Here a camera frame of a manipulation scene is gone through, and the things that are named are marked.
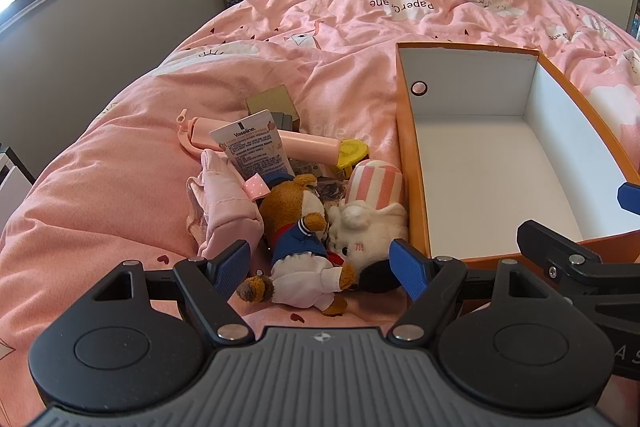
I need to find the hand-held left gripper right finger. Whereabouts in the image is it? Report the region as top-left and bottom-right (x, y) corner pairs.
(387, 238), (551, 345)

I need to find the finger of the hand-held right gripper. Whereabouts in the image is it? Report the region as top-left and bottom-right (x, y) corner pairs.
(516, 219), (640, 305)
(617, 181), (640, 210)

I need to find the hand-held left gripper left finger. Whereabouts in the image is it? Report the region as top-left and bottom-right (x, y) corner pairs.
(87, 239), (256, 345)

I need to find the pink fabric pouch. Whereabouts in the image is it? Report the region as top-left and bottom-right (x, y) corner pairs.
(186, 148), (266, 258)

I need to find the white plush bunny toy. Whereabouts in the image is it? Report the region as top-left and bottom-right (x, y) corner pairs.
(325, 158), (411, 295)

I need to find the brown plush bear toy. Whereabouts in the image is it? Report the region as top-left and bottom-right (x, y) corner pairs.
(236, 173), (358, 318)

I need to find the orange cardboard box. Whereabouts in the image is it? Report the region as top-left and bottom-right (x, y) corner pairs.
(395, 41), (640, 315)

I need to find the white lotion tube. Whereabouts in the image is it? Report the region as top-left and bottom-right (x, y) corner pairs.
(209, 109), (296, 180)

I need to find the dark grey box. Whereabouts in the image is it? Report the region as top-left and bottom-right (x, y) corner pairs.
(273, 111), (301, 132)

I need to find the tan cardboard box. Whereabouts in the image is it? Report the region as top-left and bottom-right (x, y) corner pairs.
(245, 86), (301, 120)

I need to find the pink printed duvet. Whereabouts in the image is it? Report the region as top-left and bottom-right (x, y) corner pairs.
(0, 0), (640, 415)

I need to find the pink cylinder with strap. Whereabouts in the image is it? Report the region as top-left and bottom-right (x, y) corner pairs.
(174, 108), (343, 168)

